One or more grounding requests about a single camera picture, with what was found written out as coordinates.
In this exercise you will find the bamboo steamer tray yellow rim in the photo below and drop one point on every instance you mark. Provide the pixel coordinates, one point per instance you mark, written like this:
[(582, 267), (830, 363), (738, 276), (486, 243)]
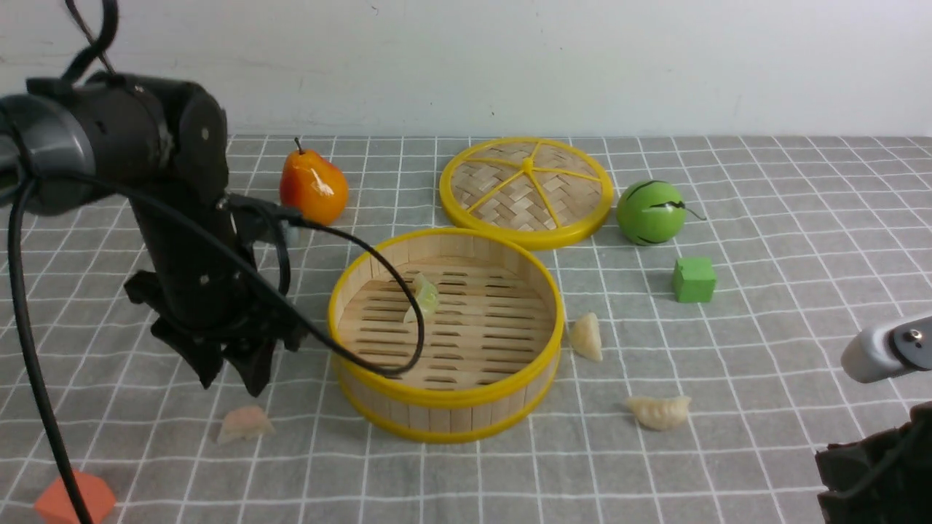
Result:
[(492, 348)]

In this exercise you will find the green dumpling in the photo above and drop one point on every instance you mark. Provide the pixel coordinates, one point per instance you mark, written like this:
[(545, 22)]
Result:
[(426, 296)]

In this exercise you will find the grey checkered tablecloth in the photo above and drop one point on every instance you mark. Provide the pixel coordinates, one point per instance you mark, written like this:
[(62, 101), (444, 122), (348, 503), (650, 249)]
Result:
[(812, 239)]

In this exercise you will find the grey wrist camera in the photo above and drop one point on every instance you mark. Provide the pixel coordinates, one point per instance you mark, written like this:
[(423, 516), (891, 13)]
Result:
[(890, 349)]

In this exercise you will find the pink dumpling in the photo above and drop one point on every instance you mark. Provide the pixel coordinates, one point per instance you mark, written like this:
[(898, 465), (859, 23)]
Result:
[(244, 423)]

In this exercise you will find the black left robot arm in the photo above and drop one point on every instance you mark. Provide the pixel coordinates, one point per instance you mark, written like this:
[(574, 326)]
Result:
[(165, 139)]

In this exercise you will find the orange yellow pear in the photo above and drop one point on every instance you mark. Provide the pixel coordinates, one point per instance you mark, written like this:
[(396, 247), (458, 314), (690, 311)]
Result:
[(313, 185)]

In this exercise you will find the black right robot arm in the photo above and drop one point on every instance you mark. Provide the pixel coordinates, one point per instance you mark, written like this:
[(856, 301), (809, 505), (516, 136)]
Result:
[(885, 478)]

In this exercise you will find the green foam cube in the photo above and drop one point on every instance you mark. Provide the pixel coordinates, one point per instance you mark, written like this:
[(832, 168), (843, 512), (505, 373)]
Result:
[(694, 280)]

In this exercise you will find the woven bamboo steamer lid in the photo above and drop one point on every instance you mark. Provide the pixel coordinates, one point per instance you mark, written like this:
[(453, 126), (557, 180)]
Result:
[(540, 193)]

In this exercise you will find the green striped ball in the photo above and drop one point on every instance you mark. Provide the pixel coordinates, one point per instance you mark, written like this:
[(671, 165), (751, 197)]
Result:
[(652, 212)]

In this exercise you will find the white pleated dumpling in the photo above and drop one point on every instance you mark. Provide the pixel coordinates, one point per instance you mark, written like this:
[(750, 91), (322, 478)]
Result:
[(659, 414)]

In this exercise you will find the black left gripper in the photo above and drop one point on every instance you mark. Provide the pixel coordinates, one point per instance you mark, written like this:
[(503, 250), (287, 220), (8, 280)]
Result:
[(204, 287)]

